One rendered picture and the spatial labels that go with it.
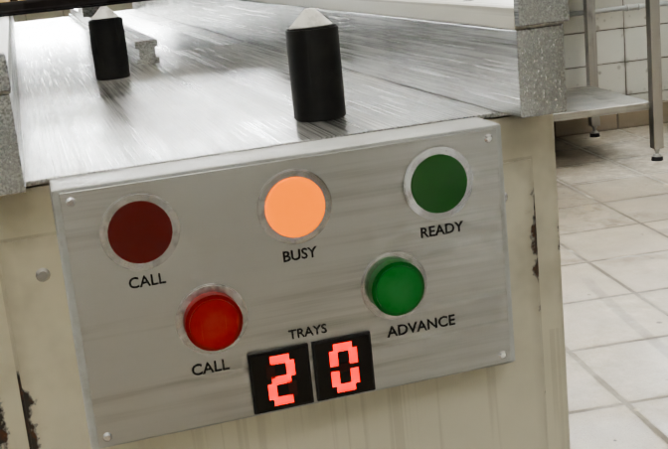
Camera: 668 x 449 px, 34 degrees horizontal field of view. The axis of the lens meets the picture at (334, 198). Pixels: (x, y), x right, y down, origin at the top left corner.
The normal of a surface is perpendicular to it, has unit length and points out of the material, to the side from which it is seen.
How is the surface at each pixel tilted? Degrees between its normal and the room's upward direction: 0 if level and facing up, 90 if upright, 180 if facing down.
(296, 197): 90
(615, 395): 0
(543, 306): 90
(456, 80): 90
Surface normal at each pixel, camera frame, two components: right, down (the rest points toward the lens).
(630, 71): 0.18, 0.21
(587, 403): -0.10, -0.97
